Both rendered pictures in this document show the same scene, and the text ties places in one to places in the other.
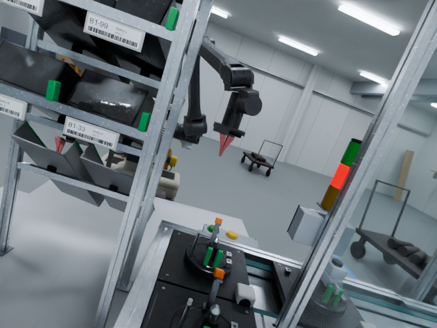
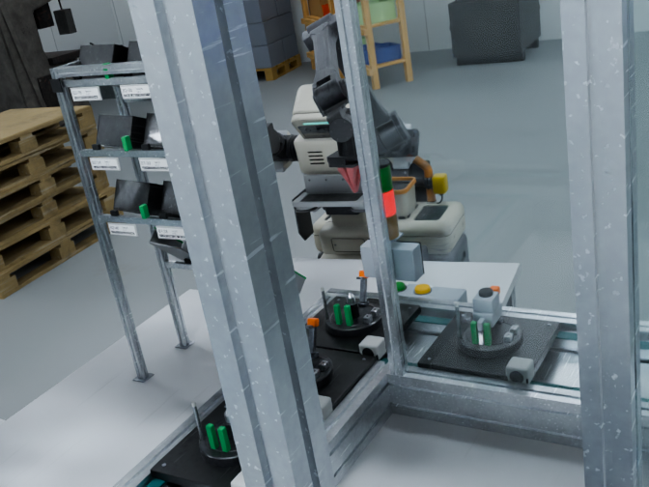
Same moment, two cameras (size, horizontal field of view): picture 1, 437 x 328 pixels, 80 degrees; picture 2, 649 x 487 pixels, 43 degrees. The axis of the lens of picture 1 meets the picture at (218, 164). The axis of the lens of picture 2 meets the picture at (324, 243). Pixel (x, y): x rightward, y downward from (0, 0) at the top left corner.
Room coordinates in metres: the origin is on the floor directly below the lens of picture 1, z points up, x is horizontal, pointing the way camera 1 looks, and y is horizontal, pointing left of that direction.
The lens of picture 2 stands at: (-0.73, -1.12, 1.88)
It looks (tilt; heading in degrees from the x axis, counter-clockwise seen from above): 22 degrees down; 38
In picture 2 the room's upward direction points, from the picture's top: 10 degrees counter-clockwise
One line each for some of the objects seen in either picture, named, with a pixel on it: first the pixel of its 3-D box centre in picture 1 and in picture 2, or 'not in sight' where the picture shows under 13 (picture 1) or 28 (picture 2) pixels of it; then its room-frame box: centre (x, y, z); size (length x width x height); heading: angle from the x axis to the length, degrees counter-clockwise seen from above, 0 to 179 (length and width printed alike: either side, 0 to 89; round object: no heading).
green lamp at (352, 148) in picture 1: (357, 155); not in sight; (0.55, -0.26, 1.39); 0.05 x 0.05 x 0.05
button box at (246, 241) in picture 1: (228, 243); not in sight; (0.87, -0.13, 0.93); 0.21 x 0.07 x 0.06; 95
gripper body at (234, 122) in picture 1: (231, 121); (349, 146); (0.84, 0.01, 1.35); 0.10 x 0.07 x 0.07; 94
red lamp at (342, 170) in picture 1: (346, 177); not in sight; (0.55, -0.26, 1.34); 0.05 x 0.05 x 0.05
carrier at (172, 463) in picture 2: not in sight; (232, 425); (0.17, -0.11, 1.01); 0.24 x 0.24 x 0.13; 5
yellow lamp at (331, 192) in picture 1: (336, 199); not in sight; (0.55, -0.26, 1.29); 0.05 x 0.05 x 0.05
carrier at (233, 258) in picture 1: (212, 249); (352, 307); (0.66, -0.06, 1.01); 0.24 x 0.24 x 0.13; 5
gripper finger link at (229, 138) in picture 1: (220, 141); (349, 174); (0.84, 0.02, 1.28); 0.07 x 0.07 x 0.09; 4
